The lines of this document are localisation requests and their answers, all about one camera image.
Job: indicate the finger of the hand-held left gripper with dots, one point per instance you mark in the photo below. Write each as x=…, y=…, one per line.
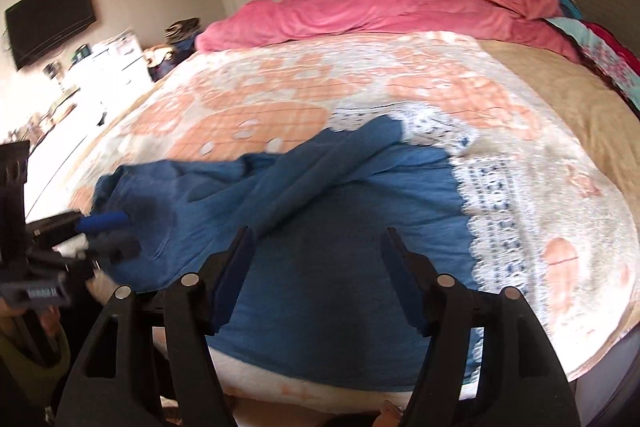
x=115, y=250
x=102, y=223

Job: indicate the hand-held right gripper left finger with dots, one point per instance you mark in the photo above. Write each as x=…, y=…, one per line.
x=227, y=287

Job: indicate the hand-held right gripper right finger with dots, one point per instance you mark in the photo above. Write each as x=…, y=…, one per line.
x=407, y=287

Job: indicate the blue pants with lace trim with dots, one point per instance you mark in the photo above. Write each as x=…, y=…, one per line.
x=320, y=267

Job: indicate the person's left forearm green sleeve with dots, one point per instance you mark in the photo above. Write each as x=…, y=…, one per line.
x=30, y=372

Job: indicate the person's left hand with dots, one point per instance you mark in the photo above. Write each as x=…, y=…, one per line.
x=50, y=321

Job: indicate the white dresser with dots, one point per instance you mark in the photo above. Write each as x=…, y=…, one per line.
x=100, y=72

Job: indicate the pile of dark clothes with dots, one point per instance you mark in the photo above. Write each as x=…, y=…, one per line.
x=175, y=42

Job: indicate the peach and white printed blanket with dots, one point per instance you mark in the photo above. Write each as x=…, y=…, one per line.
x=350, y=77

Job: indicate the tan bed sheet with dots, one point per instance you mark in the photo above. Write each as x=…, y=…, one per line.
x=590, y=107

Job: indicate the pink duvet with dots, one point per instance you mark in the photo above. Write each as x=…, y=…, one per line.
x=360, y=12

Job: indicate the colourful floral bedding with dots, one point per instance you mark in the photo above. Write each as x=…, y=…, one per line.
x=605, y=52

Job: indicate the black wall television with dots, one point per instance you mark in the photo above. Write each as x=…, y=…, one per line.
x=47, y=19

